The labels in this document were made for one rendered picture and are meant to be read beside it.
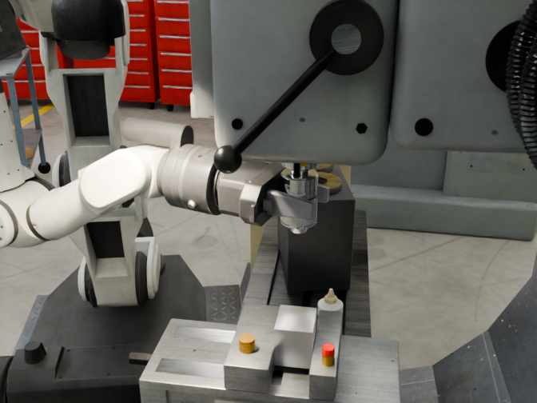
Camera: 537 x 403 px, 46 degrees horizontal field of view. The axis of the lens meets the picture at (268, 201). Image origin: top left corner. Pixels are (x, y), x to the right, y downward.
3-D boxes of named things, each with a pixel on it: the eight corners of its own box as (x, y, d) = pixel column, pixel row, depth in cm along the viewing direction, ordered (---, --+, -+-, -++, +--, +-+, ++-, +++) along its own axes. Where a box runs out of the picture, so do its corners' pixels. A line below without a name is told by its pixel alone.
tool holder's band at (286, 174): (321, 185, 78) (322, 178, 78) (284, 188, 78) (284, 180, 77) (314, 172, 82) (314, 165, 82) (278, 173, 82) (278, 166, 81)
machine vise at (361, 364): (141, 420, 89) (135, 355, 85) (173, 353, 103) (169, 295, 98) (396, 451, 84) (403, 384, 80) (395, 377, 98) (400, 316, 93)
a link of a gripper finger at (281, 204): (313, 221, 79) (268, 212, 81) (315, 197, 77) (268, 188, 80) (309, 226, 77) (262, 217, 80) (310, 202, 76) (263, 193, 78)
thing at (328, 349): (320, 365, 83) (321, 350, 82) (322, 358, 84) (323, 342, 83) (333, 367, 83) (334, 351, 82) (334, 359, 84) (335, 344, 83)
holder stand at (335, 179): (286, 293, 120) (288, 194, 111) (277, 238, 140) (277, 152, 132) (350, 290, 120) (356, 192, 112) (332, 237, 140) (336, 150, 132)
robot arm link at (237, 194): (255, 177, 75) (169, 161, 80) (254, 249, 79) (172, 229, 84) (296, 145, 86) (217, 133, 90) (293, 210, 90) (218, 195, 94)
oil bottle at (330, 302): (315, 353, 103) (317, 294, 98) (316, 338, 107) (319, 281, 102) (340, 355, 102) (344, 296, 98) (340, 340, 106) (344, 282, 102)
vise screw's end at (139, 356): (129, 366, 94) (128, 355, 94) (133, 359, 96) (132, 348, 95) (155, 369, 94) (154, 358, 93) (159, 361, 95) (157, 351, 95)
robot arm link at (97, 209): (149, 188, 83) (77, 223, 89) (185, 177, 91) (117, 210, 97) (129, 141, 83) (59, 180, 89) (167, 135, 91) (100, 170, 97)
